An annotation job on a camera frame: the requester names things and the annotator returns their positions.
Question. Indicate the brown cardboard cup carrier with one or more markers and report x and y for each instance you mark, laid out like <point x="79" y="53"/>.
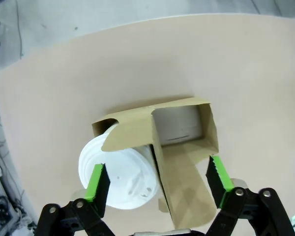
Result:
<point x="127" y="132"/>

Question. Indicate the white plastic cup lid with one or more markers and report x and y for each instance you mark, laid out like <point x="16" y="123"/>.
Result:
<point x="123" y="169"/>

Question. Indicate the white paper cup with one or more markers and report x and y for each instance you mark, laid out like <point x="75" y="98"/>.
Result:
<point x="177" y="123"/>

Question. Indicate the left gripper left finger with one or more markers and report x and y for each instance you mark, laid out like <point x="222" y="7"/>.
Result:
<point x="98" y="186"/>

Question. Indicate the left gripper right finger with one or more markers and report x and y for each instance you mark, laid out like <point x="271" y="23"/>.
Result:
<point x="218" y="179"/>

